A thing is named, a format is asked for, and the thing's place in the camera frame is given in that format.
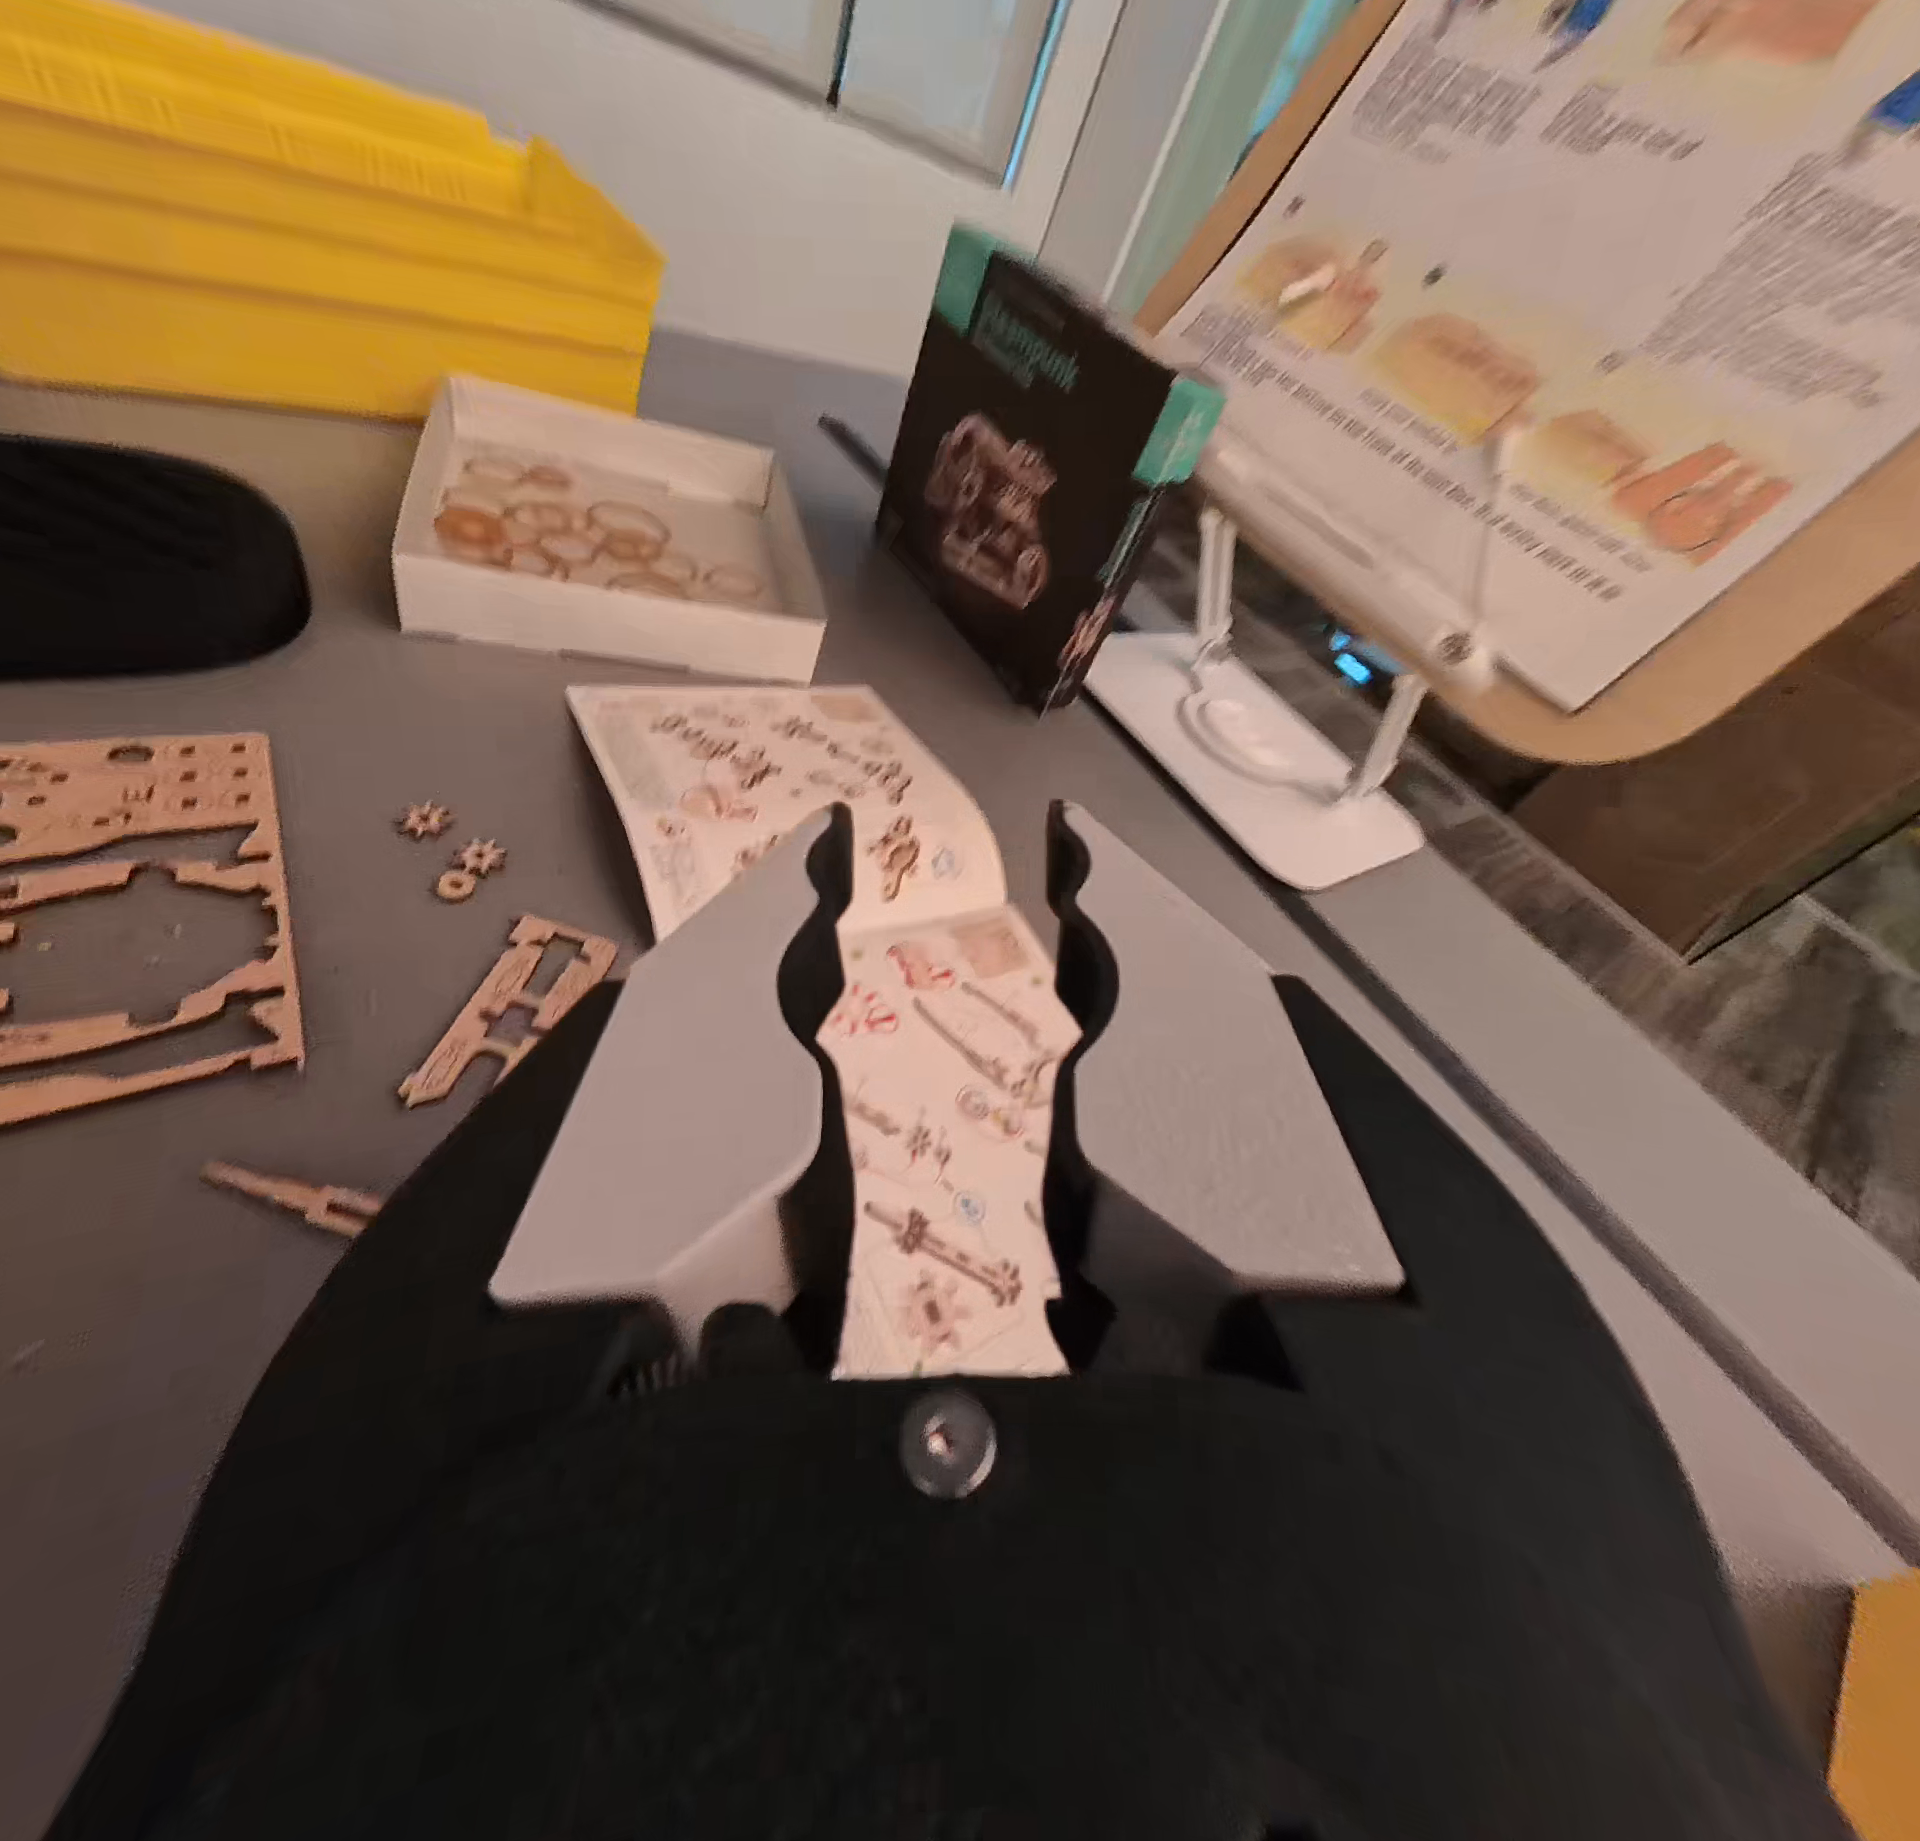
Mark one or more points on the pile of rubber bands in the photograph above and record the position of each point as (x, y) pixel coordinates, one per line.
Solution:
(465, 527)

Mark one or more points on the yellow plastic object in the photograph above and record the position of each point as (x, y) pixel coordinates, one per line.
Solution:
(1883, 1722)

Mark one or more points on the white folding stand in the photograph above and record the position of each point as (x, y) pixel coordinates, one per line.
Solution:
(1291, 806)

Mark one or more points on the printed instruction booklet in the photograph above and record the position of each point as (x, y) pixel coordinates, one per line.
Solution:
(705, 777)

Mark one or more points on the black model kit box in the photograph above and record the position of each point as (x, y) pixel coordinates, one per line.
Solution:
(990, 447)

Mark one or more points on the black flat strip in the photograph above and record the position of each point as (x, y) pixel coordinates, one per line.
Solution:
(855, 448)

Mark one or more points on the wooden cutout parts sheet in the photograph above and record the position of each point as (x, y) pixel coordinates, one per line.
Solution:
(150, 792)

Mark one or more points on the black oval mesh pad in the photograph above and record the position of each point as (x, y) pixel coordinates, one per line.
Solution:
(121, 567)

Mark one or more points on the yellow plastic bin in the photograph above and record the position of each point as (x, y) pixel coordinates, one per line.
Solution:
(226, 267)

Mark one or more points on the large paned window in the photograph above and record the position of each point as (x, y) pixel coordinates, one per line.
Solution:
(931, 11)

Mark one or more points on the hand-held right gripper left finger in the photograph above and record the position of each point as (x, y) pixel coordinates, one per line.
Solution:
(676, 1121)

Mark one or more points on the white cardboard tray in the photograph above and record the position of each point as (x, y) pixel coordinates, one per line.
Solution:
(600, 626)

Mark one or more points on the flat slotted wooden part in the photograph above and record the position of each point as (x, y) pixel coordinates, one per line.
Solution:
(495, 1038)

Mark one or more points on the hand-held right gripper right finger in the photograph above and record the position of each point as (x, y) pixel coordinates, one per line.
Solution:
(1215, 1121)

